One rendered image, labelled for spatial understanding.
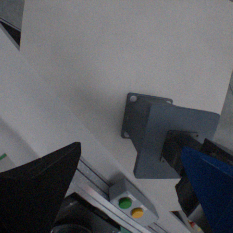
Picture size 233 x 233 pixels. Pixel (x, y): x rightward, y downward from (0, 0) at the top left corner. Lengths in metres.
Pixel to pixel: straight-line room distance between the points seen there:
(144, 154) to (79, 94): 0.26
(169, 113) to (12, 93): 0.43
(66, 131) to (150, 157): 0.28
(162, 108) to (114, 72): 0.22
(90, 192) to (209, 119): 0.36
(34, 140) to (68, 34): 0.34
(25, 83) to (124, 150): 0.38
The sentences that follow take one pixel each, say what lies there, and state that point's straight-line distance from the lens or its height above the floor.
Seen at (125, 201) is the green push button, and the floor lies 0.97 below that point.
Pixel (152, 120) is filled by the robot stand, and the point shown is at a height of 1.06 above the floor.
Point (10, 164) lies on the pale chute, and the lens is 0.39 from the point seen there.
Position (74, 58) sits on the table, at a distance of 0.41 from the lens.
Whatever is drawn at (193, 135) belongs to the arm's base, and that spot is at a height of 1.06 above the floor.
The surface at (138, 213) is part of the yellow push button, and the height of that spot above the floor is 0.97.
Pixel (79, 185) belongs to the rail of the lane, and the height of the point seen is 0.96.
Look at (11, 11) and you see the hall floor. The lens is 1.63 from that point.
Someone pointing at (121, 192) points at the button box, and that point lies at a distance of 0.45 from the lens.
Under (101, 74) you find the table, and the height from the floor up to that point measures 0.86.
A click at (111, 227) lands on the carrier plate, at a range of 0.55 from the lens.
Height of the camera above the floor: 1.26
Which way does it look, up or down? 73 degrees down
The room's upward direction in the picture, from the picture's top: 158 degrees clockwise
